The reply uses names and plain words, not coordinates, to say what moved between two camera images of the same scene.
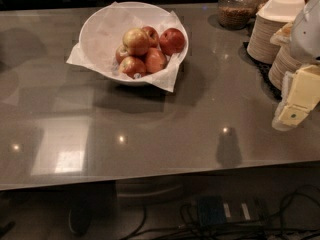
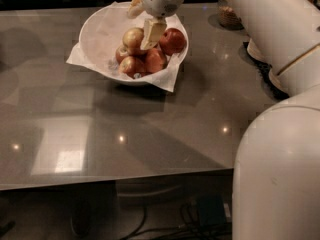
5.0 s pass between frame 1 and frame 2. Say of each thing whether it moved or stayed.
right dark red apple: stayed
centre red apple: stayed
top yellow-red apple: stayed
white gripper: moved
